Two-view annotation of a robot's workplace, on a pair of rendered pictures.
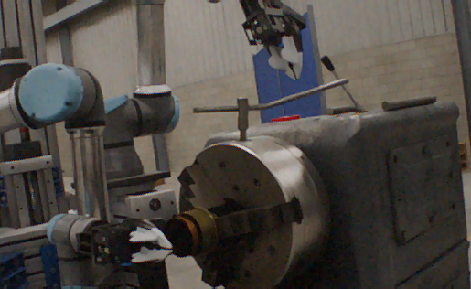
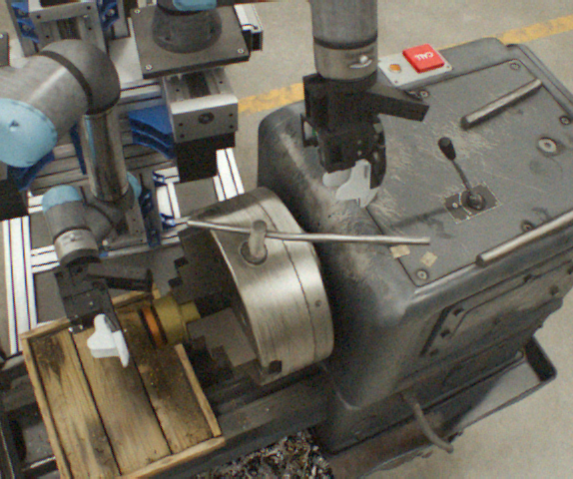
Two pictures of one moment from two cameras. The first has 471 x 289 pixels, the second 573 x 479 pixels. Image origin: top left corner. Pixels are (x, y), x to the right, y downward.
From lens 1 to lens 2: 1.08 m
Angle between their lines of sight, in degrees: 56
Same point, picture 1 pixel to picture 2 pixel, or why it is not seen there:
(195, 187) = (186, 269)
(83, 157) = (86, 135)
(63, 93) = (23, 154)
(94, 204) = (101, 173)
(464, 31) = not seen: outside the picture
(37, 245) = not seen: hidden behind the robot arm
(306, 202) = (292, 359)
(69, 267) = not seen: hidden behind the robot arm
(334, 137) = (365, 304)
